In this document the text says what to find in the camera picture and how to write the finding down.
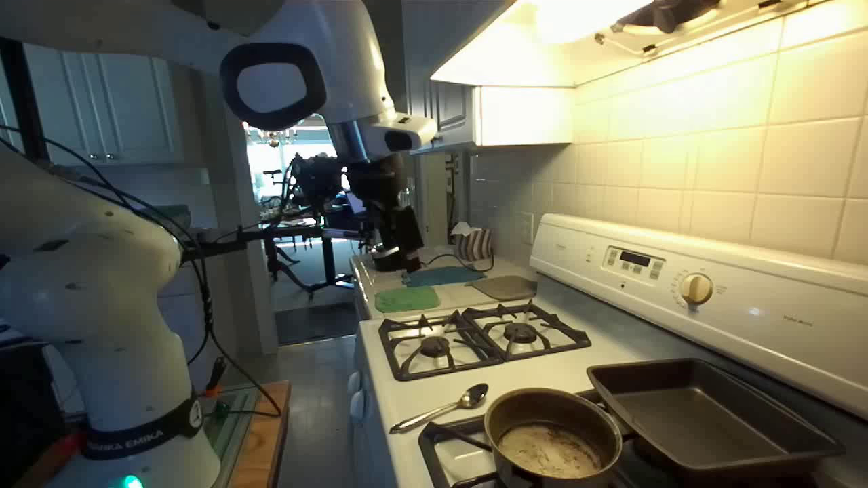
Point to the metal spoon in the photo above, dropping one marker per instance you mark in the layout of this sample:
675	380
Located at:
473	394

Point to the black camera stand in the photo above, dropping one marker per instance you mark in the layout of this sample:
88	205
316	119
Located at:
273	236

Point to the wooden base board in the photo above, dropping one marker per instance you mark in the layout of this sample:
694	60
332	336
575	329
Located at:
266	443

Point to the white striped container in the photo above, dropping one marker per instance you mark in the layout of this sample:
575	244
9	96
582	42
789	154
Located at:
473	244

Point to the white panelled background cabinets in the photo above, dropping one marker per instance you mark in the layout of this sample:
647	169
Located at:
110	104

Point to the dark rectangular baking pan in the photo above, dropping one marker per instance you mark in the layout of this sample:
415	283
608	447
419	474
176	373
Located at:
705	423

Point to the green cloth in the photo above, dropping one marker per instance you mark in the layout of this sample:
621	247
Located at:
408	298

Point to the range hood with light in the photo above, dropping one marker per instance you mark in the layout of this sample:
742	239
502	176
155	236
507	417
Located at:
505	54

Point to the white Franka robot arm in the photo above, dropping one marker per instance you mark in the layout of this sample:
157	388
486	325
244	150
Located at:
90	298

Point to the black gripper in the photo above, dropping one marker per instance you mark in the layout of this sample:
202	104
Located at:
377	186

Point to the kitchen wall cabinet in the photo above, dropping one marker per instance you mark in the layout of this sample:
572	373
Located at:
525	114

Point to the grey square pot holder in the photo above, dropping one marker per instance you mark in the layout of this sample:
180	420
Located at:
505	287

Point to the dark floor mat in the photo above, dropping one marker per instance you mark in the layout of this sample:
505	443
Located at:
316	323

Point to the metal saucepan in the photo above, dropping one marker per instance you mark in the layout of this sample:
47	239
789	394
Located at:
552	447

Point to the blue cloth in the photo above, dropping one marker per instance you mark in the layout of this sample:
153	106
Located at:
443	274

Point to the white gas stove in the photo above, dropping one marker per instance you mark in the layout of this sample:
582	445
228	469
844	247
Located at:
768	316

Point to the beige round stove knob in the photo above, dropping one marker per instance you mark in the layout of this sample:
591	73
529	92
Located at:
694	287

